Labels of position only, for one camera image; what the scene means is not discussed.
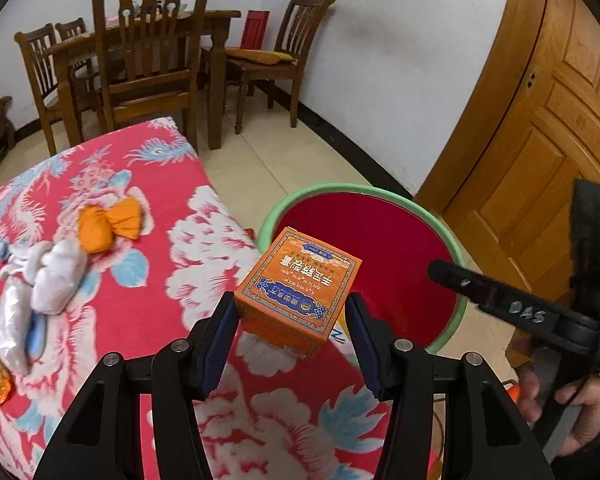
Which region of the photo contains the wooden door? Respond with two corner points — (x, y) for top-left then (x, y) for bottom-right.
(412, 0), (600, 376)

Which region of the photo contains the person's right hand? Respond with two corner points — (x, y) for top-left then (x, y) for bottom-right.
(510, 332), (600, 461)

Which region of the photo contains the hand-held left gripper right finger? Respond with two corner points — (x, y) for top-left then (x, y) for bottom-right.
(345, 292), (556, 480)

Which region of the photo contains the orange cloth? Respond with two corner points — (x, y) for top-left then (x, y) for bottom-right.
(77, 196), (145, 254)

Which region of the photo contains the red paper bag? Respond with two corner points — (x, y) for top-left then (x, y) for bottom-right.
(241, 10), (271, 50)

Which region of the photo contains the orange cardboard box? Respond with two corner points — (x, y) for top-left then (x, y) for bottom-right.
(234, 227), (363, 363)

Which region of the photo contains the wooden chair with cushion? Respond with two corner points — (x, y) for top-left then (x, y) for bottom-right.
(200, 0), (337, 133)

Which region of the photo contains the red basin with green rim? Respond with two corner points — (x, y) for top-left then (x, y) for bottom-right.
(256, 183), (468, 356)

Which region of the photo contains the red floral tablecloth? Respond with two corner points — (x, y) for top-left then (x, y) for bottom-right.
(0, 116), (441, 480)

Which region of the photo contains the blue plastic disc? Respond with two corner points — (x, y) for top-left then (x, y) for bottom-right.
(26, 310), (49, 361)

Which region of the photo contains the clear plastic bag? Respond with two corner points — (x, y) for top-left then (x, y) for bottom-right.
(0, 280), (38, 376)

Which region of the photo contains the tall wooden dining chair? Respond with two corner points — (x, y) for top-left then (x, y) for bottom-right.
(89, 0), (222, 153)

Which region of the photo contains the wooden dining table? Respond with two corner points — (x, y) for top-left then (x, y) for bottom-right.
(45, 9), (242, 151)

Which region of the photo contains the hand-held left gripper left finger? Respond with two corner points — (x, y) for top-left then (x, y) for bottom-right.
(32, 291), (241, 480)

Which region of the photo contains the white plastic bag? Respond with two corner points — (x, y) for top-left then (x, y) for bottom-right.
(0, 237), (88, 316)

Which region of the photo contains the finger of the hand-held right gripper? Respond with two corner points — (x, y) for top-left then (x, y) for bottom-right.
(426, 258), (503, 312)

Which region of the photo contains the yellow-brown seat cushion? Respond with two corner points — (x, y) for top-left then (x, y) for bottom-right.
(225, 47), (298, 67)

